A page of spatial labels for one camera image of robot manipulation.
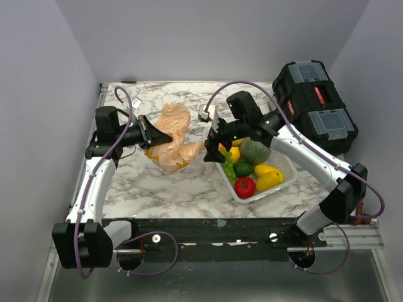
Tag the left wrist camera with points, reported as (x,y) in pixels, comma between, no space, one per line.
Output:
(136,102)

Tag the brass pipe fitting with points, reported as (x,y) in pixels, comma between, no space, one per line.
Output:
(362,218)

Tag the red tomato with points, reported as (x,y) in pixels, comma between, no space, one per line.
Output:
(244,187)

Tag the white plastic basket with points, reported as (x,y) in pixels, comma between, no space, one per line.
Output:
(275,159)

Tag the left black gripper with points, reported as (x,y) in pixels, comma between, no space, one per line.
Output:
(150,135)

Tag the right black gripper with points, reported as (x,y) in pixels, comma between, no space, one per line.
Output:
(211,145)

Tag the yellow mango back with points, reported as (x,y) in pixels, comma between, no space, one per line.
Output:
(263,169)

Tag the aluminium frame rail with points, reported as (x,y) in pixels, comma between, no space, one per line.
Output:
(359,236)

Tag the green netted melon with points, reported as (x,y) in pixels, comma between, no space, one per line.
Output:
(254,152)

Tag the yellow mango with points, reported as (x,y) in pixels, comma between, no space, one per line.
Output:
(263,169)
(269,181)

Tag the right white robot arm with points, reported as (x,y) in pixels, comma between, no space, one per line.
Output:
(345,184)

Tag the green grape bunch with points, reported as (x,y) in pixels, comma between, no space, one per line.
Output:
(227,166)

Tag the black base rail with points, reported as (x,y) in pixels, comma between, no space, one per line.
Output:
(215,239)

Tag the orange peach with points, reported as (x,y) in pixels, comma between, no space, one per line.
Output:
(222,149)

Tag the yellow lemon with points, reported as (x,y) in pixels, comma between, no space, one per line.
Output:
(235,154)

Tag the black tool box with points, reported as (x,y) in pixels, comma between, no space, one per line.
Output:
(310,101)

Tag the orange banana-print plastic bag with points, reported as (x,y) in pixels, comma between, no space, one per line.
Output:
(170,157)

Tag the yellow mango front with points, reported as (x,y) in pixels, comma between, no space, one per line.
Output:
(269,181)

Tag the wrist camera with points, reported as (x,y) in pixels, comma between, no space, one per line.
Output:
(136,102)
(208,115)

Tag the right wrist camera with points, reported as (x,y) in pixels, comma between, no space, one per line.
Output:
(208,115)

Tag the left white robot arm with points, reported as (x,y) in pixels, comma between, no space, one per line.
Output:
(82,242)

